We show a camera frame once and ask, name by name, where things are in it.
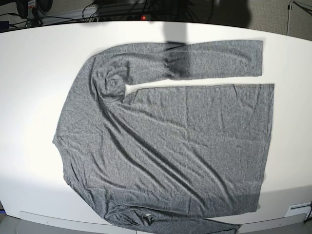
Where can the grey long-sleeve T-shirt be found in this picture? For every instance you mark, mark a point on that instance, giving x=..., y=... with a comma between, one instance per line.
x=168, y=160

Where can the black power strip red light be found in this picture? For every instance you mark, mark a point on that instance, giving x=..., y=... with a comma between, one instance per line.
x=138, y=16

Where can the white label plate on table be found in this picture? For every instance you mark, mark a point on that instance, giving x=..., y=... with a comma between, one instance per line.
x=299, y=209

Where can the metal stand frame right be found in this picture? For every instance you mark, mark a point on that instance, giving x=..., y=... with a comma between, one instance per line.
x=299, y=21

